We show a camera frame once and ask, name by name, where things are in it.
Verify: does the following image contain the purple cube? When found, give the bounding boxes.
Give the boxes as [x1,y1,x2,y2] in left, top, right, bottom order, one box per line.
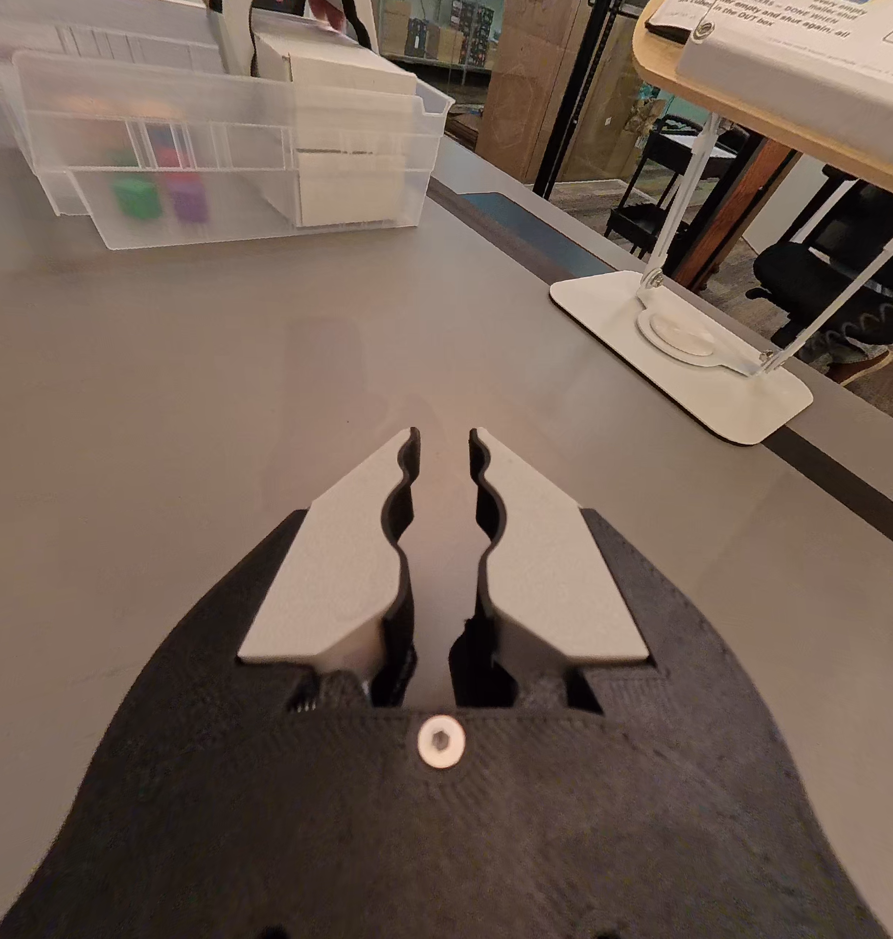
[166,178,211,224]

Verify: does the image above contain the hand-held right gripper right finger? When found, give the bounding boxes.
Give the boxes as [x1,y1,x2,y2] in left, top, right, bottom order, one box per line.
[450,427,653,709]

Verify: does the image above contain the black office chair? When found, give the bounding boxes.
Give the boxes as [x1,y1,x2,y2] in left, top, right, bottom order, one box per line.
[755,165,893,353]

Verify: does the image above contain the black coiled cable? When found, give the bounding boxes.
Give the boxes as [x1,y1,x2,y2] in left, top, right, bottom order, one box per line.
[799,301,893,346]

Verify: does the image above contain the wooden instruction board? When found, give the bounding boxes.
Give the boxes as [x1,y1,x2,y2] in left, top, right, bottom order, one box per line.
[632,0,893,202]

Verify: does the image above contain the clear acrylic rod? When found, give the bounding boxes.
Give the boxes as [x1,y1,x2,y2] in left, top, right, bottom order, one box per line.
[637,113,722,291]
[758,216,893,368]

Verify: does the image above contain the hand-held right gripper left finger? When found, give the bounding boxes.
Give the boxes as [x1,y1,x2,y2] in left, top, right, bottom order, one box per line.
[237,427,423,709]

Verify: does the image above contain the white instruction sheet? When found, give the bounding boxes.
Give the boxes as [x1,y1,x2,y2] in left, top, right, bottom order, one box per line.
[648,0,893,133]

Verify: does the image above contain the red cube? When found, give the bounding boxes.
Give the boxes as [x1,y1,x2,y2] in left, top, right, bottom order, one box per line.
[151,143,198,180]

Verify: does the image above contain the metal storage shelf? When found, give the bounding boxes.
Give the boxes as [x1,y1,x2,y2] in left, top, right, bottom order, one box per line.
[380,0,506,85]

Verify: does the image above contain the black metal cart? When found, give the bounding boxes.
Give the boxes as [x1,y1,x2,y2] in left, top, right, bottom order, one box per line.
[604,125,741,258]

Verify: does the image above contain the brown wooden beam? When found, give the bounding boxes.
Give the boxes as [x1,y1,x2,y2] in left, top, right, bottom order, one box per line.
[674,139,794,291]

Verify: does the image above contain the green cube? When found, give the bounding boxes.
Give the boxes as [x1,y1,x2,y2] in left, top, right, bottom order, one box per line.
[112,178,161,221]

